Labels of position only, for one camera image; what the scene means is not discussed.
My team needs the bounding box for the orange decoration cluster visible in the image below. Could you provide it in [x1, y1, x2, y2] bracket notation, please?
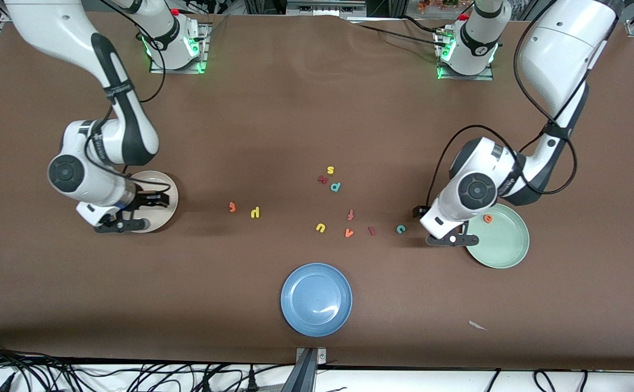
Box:
[418, 0, 473, 14]

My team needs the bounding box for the small metal bracket plate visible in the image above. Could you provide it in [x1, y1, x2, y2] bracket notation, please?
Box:
[295, 347, 327, 364]

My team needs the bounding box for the brown paper table cover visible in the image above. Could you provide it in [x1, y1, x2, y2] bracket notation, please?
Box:
[0, 12, 634, 371]

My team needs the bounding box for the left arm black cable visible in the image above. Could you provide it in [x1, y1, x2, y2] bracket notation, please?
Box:
[426, 0, 617, 205]

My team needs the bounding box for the aluminium frame bar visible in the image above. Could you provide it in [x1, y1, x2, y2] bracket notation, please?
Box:
[286, 0, 367, 17]

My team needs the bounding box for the beige plate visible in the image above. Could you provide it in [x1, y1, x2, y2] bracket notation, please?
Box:
[126, 170, 179, 234]

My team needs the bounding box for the light green plate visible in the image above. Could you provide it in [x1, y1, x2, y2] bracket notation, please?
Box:
[463, 204, 530, 270]

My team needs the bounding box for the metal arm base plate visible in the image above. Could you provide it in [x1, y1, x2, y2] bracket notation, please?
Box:
[150, 22, 210, 74]
[436, 30, 495, 81]

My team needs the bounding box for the blue plate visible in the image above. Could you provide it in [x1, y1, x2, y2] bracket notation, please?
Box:
[281, 263, 353, 338]

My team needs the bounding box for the dark camera post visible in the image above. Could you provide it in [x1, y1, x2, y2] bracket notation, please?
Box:
[282, 348, 318, 392]

